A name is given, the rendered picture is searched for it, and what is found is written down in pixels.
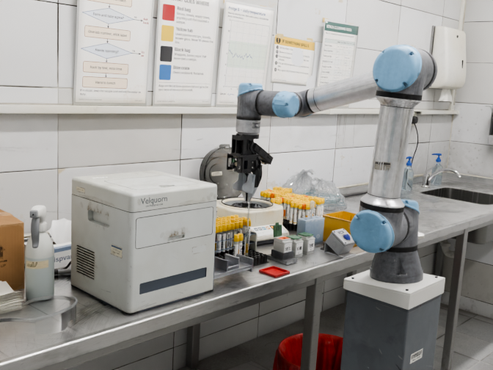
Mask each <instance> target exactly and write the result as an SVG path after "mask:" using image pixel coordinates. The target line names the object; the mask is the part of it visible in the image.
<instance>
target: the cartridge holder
mask: <svg viewBox="0 0 493 370"><path fill-rule="evenodd" d="M267 259H269V260H273V261H276V262H279V263H281V264H284V265H289V264H295V263H296V262H298V258H294V257H293V251H290V252H286V253H282V252H279V251H276V250H274V249H272V250H271V254H268V255H267Z"/></svg>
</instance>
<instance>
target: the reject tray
mask: <svg viewBox="0 0 493 370"><path fill-rule="evenodd" d="M259 272H260V273H263V274H265V275H268V276H271V277H273V278H278V277H280V276H283V275H287V274H290V271H288V270H285V269H281V268H279V267H276V266H270V267H266V268H264V269H259Z"/></svg>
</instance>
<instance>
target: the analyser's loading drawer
mask: <svg viewBox="0 0 493 370"><path fill-rule="evenodd" d="M253 263H254V259H253V258H250V257H247V256H245V255H241V254H238V253H237V254H236V256H234V255H230V254H227V253H226V254H225V260H224V259H222V258H218V257H216V256H215V263H214V279H216V278H221V277H224V276H227V275H231V274H235V273H238V272H243V271H246V270H247V271H250V272H253Z"/></svg>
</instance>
